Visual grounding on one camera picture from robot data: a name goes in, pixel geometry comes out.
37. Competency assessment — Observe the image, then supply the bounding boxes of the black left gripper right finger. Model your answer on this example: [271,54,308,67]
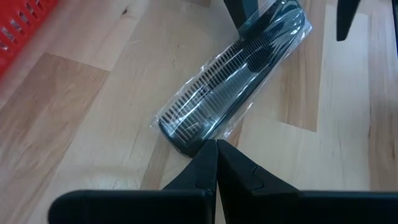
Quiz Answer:
[216,139,398,224]

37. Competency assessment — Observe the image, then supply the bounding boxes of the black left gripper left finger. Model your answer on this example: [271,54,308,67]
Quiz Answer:
[48,139,218,224]

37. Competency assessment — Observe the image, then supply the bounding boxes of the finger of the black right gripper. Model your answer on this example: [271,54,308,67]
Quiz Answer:
[223,0,259,30]
[336,0,361,42]

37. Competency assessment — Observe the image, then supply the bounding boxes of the black comb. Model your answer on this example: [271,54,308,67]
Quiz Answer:
[149,0,313,159]

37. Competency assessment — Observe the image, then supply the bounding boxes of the red plastic slotted basket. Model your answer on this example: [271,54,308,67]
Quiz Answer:
[0,0,60,78]

